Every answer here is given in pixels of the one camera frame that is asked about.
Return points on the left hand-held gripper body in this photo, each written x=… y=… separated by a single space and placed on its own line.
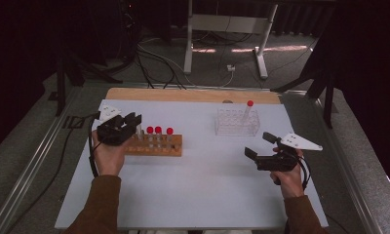
x=113 y=135

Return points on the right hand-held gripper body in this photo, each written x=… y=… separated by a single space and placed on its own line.
x=277 y=162

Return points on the clear plastic test tube rack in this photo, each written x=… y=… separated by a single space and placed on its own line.
x=230 y=125

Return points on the wooden test tube rack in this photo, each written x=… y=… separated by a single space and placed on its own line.
x=160 y=150

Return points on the person's right hand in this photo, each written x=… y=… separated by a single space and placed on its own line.
x=292 y=183

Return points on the person's left hand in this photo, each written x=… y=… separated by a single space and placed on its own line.
x=108 y=161

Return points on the white table sheet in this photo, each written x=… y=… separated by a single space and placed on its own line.
x=196 y=188

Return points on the black angled stand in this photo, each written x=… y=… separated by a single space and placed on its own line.
x=329 y=104

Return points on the black tripod stand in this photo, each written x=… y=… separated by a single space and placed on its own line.
x=60 y=87

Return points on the white plug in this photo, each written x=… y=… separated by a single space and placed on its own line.
x=230 y=68

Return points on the dark equipment rack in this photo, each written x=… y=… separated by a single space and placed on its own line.
x=129 y=29

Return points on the white metal stand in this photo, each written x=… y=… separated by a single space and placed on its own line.
x=228 y=24

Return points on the aluminium frame rail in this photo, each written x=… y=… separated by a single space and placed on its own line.
x=345 y=169
x=33 y=165

